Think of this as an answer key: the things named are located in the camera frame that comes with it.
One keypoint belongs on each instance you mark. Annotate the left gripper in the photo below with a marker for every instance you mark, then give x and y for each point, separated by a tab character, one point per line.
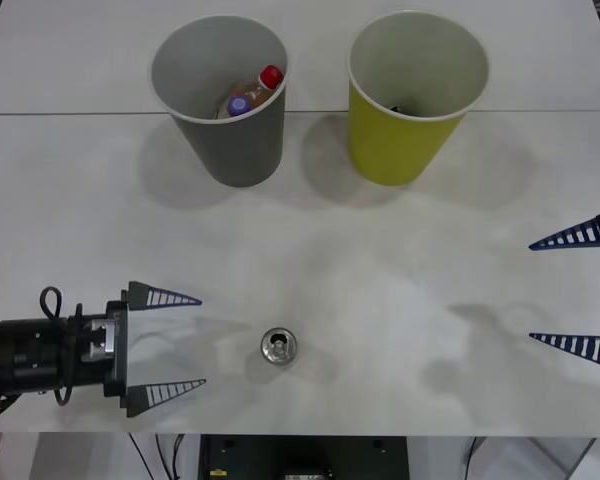
119	350

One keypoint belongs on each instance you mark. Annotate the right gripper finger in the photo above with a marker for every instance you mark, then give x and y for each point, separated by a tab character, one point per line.
587	232
585	346

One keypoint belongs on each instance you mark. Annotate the silver drink can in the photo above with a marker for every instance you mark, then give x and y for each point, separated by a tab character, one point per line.
279	346

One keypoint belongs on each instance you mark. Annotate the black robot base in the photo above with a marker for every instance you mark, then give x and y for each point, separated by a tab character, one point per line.
260	457

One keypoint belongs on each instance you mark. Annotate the yellow-green plastic bin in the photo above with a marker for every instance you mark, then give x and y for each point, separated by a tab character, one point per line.
395	150

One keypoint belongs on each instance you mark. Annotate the grey plastic bin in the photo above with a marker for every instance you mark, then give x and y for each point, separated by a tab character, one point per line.
240	150

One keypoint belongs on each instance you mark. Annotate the purple-capped bottle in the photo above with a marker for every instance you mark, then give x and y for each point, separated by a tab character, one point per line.
238	105

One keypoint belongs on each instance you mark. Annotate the red-capped amber bottle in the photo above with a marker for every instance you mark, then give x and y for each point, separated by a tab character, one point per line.
260	90

